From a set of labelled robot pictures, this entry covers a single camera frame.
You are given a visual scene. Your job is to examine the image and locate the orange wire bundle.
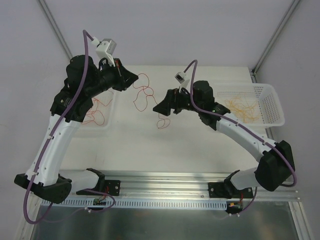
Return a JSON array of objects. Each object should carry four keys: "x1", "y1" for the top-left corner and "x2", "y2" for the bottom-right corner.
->
[{"x1": 81, "y1": 72, "x2": 171, "y2": 130}]

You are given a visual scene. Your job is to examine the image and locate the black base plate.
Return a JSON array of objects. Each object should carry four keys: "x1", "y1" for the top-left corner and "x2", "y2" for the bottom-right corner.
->
[
  {"x1": 76, "y1": 179, "x2": 121, "y2": 196},
  {"x1": 207, "y1": 182, "x2": 254, "y2": 200}
]

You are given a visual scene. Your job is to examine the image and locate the aluminium mounting rail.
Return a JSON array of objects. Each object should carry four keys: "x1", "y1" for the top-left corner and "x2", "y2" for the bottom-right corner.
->
[{"x1": 59, "y1": 172, "x2": 301, "y2": 201}]

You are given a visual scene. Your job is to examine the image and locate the aluminium frame post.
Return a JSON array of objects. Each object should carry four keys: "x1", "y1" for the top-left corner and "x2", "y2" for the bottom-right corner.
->
[
  {"x1": 36, "y1": 0, "x2": 74, "y2": 64},
  {"x1": 251, "y1": 0, "x2": 302, "y2": 77}
]

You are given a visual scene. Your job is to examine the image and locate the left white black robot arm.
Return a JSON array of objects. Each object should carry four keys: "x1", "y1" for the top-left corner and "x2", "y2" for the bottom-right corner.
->
[{"x1": 14, "y1": 55, "x2": 139, "y2": 204}]

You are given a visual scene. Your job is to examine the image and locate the right white plastic basket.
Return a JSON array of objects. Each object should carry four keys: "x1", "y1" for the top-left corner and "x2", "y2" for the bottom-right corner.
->
[{"x1": 212, "y1": 83, "x2": 285, "y2": 129}]

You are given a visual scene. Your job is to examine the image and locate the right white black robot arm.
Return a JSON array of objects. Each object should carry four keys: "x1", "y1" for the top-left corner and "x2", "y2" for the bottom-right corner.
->
[{"x1": 153, "y1": 80, "x2": 296, "y2": 199}]

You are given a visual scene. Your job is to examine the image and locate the white slotted cable duct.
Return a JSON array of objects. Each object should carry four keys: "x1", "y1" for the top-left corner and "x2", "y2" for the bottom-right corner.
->
[{"x1": 53, "y1": 197, "x2": 227, "y2": 211}]

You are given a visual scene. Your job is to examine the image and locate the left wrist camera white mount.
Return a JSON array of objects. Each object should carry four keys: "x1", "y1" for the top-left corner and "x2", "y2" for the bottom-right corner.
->
[{"x1": 91, "y1": 37, "x2": 117, "y2": 67}]

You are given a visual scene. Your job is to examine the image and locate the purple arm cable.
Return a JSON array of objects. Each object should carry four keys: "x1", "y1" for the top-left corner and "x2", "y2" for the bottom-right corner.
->
[
  {"x1": 23, "y1": 29, "x2": 95, "y2": 224},
  {"x1": 184, "y1": 59, "x2": 298, "y2": 187}
]

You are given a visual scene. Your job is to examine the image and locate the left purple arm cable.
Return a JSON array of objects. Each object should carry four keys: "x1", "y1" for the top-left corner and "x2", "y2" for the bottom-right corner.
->
[{"x1": 23, "y1": 29, "x2": 95, "y2": 224}]

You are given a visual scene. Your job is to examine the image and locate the yellow wires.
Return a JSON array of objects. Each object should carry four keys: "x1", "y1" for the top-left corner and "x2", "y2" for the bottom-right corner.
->
[{"x1": 223, "y1": 92, "x2": 262, "y2": 124}]

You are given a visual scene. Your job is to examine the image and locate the right aluminium frame post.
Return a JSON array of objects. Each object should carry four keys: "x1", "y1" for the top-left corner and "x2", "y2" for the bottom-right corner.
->
[{"x1": 251, "y1": 0, "x2": 302, "y2": 77}]

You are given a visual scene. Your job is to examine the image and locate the left white plastic basket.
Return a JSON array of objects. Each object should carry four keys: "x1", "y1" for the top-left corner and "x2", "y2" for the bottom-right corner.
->
[{"x1": 75, "y1": 88, "x2": 117, "y2": 138}]

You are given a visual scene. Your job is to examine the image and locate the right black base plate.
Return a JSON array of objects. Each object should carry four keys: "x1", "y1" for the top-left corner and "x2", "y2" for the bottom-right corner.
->
[{"x1": 207, "y1": 182, "x2": 254, "y2": 200}]

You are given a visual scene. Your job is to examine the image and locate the white plastic basket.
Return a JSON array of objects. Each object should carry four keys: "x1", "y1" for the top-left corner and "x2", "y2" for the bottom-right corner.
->
[
  {"x1": 75, "y1": 88, "x2": 117, "y2": 138},
  {"x1": 212, "y1": 83, "x2": 285, "y2": 129}
]

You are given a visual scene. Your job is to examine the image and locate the left aluminium frame post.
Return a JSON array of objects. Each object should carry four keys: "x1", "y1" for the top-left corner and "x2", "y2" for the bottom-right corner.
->
[{"x1": 36, "y1": 0, "x2": 74, "y2": 64}]

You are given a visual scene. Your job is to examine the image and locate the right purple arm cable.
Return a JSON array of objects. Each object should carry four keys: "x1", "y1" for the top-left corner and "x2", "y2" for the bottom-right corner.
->
[{"x1": 184, "y1": 59, "x2": 298, "y2": 187}]

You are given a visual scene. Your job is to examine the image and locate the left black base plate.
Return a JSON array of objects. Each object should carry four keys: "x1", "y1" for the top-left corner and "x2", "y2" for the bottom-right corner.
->
[{"x1": 76, "y1": 179, "x2": 121, "y2": 196}]

